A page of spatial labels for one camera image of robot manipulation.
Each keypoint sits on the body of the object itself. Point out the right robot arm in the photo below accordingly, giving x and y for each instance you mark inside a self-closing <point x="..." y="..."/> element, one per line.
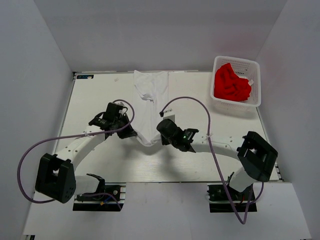
<point x="256" y="155"/>

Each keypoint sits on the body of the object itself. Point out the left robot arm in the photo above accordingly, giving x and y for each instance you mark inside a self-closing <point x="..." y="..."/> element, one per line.
<point x="56" y="176"/>

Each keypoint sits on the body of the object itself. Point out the white t shirt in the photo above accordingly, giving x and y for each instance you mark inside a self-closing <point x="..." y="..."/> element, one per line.
<point x="150" y="94"/>

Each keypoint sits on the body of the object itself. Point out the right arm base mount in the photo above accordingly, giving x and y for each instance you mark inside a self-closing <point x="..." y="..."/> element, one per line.
<point x="219" y="202"/>

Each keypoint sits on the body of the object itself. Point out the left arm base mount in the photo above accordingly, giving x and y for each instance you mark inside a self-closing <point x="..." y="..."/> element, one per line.
<point x="112" y="201"/>

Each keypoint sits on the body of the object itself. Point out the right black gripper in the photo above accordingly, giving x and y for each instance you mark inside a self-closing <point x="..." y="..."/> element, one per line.
<point x="165" y="141"/>

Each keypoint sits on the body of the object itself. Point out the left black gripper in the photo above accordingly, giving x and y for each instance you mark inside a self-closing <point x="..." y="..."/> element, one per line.
<point x="129" y="132"/>

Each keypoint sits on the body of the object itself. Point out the red t shirt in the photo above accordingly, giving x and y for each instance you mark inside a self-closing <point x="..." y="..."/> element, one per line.
<point x="228" y="86"/>

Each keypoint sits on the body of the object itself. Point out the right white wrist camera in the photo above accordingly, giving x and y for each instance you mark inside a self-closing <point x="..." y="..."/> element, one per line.
<point x="168" y="113"/>

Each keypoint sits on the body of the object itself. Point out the blue table label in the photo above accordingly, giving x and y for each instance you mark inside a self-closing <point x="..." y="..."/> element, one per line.
<point x="85" y="76"/>

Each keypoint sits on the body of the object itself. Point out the white plastic basket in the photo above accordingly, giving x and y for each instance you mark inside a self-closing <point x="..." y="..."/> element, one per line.
<point x="243" y="68"/>

